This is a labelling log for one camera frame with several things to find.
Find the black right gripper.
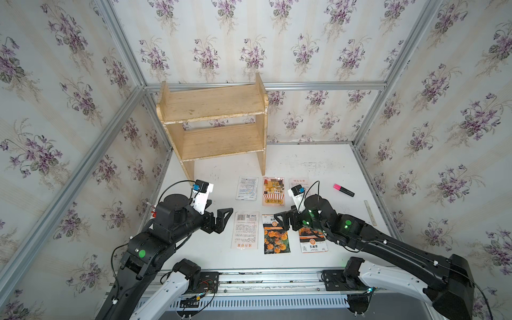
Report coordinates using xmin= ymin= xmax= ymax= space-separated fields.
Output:
xmin=271 ymin=203 xmax=329 ymax=236

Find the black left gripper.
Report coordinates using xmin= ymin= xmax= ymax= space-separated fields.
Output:
xmin=168 ymin=199 xmax=234 ymax=245

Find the orange marigold seed packet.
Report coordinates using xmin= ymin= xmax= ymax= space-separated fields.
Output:
xmin=261 ymin=215 xmax=291 ymax=255

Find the colourful cartoon seed packet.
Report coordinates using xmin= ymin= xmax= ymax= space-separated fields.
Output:
xmin=263 ymin=177 xmax=285 ymax=207

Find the orange flower seed packet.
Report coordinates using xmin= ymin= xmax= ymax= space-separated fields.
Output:
xmin=299 ymin=227 xmax=328 ymax=253

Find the white printed seed packet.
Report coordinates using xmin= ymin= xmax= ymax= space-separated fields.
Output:
xmin=235 ymin=177 xmax=259 ymax=201

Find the white text seed packet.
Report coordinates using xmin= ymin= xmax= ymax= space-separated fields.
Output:
xmin=231 ymin=211 xmax=260 ymax=250

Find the pink white seed packet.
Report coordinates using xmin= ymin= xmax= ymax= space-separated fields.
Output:
xmin=289 ymin=177 xmax=311 ymax=190

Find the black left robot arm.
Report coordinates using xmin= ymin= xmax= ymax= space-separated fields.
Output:
xmin=96 ymin=180 xmax=233 ymax=319

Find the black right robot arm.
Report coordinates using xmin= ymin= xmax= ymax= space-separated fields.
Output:
xmin=274 ymin=185 xmax=481 ymax=319

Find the wooden two-tier shelf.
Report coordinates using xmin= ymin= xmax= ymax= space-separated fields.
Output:
xmin=156 ymin=73 xmax=269 ymax=180

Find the pink marker pen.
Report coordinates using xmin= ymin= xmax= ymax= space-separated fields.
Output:
xmin=333 ymin=184 xmax=355 ymax=197

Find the wooden ruler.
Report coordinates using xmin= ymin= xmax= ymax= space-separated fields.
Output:
xmin=364 ymin=200 xmax=377 ymax=227

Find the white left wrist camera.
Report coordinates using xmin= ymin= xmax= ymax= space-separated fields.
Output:
xmin=191 ymin=180 xmax=214 ymax=215

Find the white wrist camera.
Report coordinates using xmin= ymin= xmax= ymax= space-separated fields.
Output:
xmin=191 ymin=180 xmax=214 ymax=215
xmin=288 ymin=184 xmax=307 ymax=212

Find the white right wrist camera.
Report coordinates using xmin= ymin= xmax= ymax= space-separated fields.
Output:
xmin=288 ymin=184 xmax=307 ymax=212

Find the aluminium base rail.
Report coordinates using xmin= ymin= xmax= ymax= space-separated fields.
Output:
xmin=104 ymin=263 xmax=430 ymax=319

